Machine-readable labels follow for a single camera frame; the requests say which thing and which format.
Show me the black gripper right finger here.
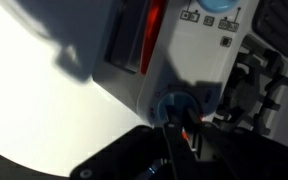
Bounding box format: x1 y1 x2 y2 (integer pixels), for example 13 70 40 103
185 108 245 180

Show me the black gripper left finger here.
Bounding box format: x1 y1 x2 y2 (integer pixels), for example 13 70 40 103
162 104 202 180

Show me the small blue stove knob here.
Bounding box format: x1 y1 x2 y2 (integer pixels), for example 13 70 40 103
156 92 206 130

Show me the grey toy stove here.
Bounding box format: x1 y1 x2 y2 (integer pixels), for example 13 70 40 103
92 0 288 151

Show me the black ribbed stove griddle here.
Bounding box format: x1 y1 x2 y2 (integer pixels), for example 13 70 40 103
251 0 288 62

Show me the large blue stove knob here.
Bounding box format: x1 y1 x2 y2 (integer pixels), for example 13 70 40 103
196 0 239 14

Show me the black burner grate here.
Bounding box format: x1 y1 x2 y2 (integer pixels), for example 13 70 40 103
215 49 288 137

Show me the oven door with window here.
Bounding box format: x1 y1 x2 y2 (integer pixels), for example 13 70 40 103
92 0 152 85

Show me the orange oven door handle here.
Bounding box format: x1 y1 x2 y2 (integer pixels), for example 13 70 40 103
139 0 168 75

